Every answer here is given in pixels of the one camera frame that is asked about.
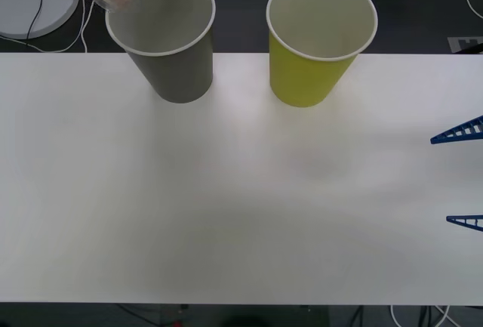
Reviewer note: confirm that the grey marker plate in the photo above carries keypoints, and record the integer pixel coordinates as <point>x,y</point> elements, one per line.
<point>466,44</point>

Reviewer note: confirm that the grey plastic bin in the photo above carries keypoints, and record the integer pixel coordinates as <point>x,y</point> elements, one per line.
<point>181,74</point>

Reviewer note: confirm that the white round disc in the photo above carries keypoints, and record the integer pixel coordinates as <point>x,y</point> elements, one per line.
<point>19,6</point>

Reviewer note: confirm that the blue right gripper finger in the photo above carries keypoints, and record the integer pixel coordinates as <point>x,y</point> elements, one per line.
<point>469,222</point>
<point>462,133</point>

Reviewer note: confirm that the yellow-green plastic bin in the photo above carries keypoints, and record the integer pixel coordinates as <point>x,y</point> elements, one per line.
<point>305,81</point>

